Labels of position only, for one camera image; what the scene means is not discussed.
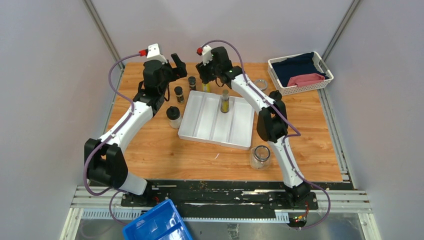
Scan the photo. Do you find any black lid bead jar right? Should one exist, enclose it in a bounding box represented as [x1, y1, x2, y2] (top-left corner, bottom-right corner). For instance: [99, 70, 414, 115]
[268, 90, 282, 101]

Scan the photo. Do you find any white plastic basket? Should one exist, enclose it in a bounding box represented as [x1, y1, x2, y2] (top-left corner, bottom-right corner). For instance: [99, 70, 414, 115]
[267, 51, 334, 96]

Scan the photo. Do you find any pink cloth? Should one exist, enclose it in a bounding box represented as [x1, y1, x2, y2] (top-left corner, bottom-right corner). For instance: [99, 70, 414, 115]
[287, 73, 326, 87]

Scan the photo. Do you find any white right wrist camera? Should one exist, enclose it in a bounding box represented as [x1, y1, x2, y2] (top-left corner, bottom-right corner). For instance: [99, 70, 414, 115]
[196, 44, 213, 66]

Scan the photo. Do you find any black lid bead jar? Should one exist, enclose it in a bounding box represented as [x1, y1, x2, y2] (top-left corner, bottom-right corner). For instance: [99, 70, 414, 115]
[268, 90, 282, 101]
[166, 106, 182, 129]

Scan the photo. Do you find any yellow label sauce bottle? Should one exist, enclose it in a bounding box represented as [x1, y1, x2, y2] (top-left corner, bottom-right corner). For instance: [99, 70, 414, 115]
[220, 89, 230, 113]
[202, 82, 211, 93]

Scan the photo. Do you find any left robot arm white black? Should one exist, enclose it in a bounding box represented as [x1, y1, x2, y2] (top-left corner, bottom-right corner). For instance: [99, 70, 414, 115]
[83, 53, 187, 207]

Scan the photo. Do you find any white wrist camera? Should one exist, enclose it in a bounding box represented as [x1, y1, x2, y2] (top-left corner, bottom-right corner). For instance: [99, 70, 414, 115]
[196, 44, 213, 66]
[146, 43, 168, 65]

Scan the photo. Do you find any white divided organizer tray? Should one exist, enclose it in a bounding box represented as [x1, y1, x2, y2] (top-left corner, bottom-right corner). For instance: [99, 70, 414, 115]
[178, 91, 255, 151]

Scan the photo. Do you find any black lid bead jar left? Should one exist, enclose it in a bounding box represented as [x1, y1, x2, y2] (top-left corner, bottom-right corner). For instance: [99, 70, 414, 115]
[166, 106, 182, 129]

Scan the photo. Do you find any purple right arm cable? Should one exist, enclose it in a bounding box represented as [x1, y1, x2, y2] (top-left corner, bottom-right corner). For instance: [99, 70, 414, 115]
[200, 39, 332, 231]

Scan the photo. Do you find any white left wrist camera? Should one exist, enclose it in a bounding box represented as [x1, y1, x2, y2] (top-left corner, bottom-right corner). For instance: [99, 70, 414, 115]
[146, 43, 168, 65]

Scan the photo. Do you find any glass jar with grains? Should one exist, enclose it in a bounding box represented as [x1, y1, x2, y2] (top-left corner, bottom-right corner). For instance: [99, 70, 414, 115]
[254, 79, 268, 92]

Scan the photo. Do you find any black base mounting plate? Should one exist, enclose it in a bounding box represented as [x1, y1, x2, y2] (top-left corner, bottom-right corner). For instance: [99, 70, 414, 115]
[120, 179, 320, 220]

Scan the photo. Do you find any blue plastic bin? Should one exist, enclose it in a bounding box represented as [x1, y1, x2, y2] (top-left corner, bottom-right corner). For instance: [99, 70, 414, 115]
[122, 199, 193, 240]

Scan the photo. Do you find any navy blue cloth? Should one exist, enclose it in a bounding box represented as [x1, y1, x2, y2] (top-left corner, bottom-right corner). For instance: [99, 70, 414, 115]
[271, 52, 329, 88]

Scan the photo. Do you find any empty glass jar front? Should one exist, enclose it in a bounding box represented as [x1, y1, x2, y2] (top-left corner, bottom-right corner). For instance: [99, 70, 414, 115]
[249, 145, 271, 170]

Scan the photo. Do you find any small dark spice jar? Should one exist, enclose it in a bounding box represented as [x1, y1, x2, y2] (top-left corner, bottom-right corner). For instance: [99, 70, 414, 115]
[188, 76, 197, 91]
[174, 86, 185, 104]

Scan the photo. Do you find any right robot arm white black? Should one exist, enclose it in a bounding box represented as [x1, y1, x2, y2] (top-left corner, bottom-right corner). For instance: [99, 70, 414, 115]
[196, 45, 311, 209]

